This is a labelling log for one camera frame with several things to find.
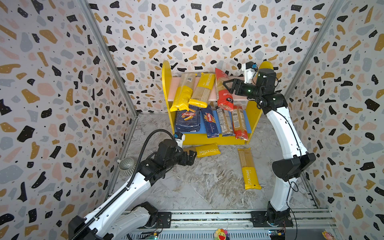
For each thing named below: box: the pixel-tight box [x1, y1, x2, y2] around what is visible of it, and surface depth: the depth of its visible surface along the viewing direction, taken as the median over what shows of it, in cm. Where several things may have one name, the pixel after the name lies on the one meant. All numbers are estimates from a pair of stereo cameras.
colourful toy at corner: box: [321, 230, 335, 240], surface depth 70 cm
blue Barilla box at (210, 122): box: [201, 105, 220, 139], surface depth 94 cm
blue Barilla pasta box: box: [175, 105, 201, 132], surface depth 92 cm
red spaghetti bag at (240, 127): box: [232, 105, 249, 141], surface depth 95 cm
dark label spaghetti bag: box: [215, 106, 235, 137], surface depth 96 cm
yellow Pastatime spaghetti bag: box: [237, 147, 262, 190], surface depth 91 cm
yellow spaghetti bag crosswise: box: [183, 143, 221, 158], surface depth 99 cm
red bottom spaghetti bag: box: [215, 68, 234, 111], surface depth 71 cm
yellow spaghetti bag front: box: [188, 72, 216, 108], surface depth 74 cm
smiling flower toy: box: [213, 228, 230, 240], surface depth 70 cm
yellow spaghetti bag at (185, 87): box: [170, 73, 197, 112], surface depth 73 cm
